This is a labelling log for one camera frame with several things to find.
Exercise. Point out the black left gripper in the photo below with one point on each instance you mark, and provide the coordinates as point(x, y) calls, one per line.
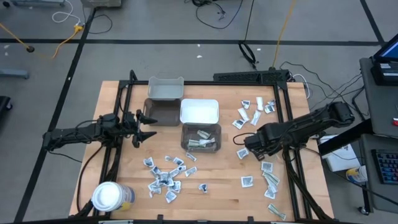
point(136, 127)

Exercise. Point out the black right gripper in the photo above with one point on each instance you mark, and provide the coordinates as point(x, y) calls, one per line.
point(265, 143)

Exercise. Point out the plain white packet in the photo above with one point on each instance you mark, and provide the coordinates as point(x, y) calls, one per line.
point(255, 117)
point(243, 114)
point(259, 103)
point(273, 188)

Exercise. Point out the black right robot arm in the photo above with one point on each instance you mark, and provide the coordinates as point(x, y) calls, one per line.
point(311, 123)

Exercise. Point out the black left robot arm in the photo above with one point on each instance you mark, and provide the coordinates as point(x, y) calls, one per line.
point(77, 132)

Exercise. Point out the dark translucent plastic bin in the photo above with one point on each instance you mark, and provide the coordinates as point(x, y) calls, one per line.
point(161, 113)
point(216, 129)

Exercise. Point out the light grey plastic bin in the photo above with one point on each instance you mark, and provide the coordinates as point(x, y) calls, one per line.
point(166, 90)

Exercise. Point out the white plastic bin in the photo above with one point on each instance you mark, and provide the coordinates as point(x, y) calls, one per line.
point(199, 112)

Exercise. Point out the white-lidded round canister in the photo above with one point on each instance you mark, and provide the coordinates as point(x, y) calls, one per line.
point(109, 196)

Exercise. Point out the black perforated metal bar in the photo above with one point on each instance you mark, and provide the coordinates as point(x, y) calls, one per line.
point(248, 76)

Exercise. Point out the black diagonal beam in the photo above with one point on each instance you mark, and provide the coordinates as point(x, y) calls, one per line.
point(345, 138)

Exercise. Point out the yellow white wipes tub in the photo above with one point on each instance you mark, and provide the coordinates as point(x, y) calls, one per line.
point(356, 175)

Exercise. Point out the black caster wheel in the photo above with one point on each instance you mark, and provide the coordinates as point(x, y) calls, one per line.
point(363, 210)

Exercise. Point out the grey desk with keyboard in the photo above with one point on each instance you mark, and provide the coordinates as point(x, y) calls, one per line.
point(373, 193)

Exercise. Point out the black keyboard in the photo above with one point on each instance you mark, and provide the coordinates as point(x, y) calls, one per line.
point(387, 166)

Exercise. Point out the grey desk with laptop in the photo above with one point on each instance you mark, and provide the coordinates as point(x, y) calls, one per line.
point(379, 109)

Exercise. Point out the grey box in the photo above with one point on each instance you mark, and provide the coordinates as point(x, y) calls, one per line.
point(101, 3)

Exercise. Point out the small red item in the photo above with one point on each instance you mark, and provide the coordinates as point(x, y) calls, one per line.
point(395, 122)

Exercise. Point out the black round plug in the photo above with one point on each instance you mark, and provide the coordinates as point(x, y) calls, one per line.
point(30, 48)

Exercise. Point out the grey metal bar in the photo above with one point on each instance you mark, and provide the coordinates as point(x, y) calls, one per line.
point(14, 73)

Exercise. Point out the black chair base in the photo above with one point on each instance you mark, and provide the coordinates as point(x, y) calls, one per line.
point(3, 105)

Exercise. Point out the black laptop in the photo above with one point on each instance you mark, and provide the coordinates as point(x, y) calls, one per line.
point(387, 67)

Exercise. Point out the grey platform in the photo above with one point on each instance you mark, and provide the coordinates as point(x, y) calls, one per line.
point(37, 2)

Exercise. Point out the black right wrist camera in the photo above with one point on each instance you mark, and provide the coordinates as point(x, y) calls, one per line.
point(250, 143)

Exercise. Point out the black aluminium table frame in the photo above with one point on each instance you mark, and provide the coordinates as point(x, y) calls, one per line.
point(202, 82)

